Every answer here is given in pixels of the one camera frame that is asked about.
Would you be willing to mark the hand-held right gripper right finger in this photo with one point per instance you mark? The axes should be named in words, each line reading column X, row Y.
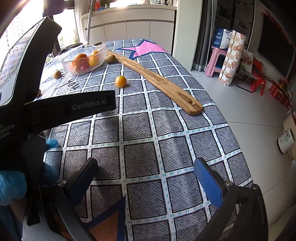
column 207, row 183

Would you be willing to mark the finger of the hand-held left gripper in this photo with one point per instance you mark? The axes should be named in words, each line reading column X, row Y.
column 87, row 105

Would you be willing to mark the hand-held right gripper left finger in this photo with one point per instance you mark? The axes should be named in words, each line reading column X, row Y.
column 83, row 182

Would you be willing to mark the small brown kiwi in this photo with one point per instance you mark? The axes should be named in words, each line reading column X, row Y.
column 57, row 74

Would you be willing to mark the red cherry tomato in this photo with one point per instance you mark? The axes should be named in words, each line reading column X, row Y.
column 83, row 67

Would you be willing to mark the clear glass bowl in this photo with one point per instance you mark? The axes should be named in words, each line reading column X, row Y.
column 69, row 69

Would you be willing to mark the yellow cherry tomato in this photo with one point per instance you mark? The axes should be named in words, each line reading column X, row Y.
column 75, row 64
column 94, row 53
column 80, row 57
column 93, row 61
column 120, row 81

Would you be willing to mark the brown longan fruit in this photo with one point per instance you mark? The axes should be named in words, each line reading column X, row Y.
column 110, row 58

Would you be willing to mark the person's left hand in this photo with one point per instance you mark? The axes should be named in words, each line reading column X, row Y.
column 11, row 187

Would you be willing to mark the grey checked star tablecloth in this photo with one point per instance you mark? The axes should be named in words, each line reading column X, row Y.
column 161, row 139

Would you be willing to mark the long wooden board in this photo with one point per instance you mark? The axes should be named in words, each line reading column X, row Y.
column 155, row 77

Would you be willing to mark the metal pole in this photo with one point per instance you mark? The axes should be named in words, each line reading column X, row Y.
column 89, row 23

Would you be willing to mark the white printed mug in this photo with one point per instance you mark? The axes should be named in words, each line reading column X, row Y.
column 286, row 140

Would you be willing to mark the white cabinet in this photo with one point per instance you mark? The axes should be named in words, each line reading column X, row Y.
column 138, row 27

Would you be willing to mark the red plastic stool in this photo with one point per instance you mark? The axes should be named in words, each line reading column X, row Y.
column 257, row 83

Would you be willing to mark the stack of red boxes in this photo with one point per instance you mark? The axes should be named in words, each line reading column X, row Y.
column 281, row 92

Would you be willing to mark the pink plastic stool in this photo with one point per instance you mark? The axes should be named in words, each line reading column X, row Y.
column 216, row 63

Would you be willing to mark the food print poster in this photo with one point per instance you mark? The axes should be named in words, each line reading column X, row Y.
column 247, row 60

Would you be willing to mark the white shopping bag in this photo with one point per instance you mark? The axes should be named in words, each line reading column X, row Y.
column 220, row 38

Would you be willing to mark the black television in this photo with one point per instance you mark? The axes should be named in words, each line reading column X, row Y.
column 275, row 46

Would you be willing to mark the black folding frame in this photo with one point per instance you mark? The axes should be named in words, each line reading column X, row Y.
column 240, row 84

